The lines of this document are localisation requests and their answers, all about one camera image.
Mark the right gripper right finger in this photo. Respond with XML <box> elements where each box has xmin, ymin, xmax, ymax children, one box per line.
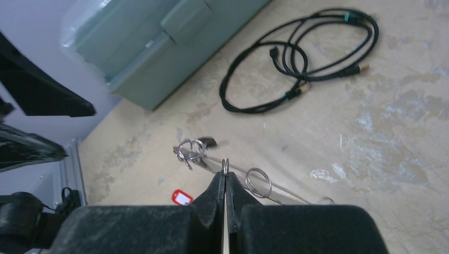
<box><xmin>226</xmin><ymin>173</ymin><xmax>388</xmax><ymax>253</ymax></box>

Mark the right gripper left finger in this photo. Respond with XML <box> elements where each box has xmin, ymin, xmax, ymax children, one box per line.
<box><xmin>48</xmin><ymin>172</ymin><xmax>226</xmax><ymax>253</ymax></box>

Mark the grey metal key organiser ring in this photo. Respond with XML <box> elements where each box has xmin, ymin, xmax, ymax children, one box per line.
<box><xmin>172</xmin><ymin>137</ymin><xmax>336</xmax><ymax>206</ymax></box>

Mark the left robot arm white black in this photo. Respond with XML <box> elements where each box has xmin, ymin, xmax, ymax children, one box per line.
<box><xmin>1</xmin><ymin>35</ymin><xmax>96</xmax><ymax>253</ymax></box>

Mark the clear plastic storage box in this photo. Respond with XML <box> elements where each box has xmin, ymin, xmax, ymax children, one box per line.
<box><xmin>60</xmin><ymin>1</ymin><xmax>267</xmax><ymax>110</ymax></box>

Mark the black coiled usb cable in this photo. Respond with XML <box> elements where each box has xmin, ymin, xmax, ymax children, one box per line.
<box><xmin>219</xmin><ymin>7</ymin><xmax>380</xmax><ymax>115</ymax></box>

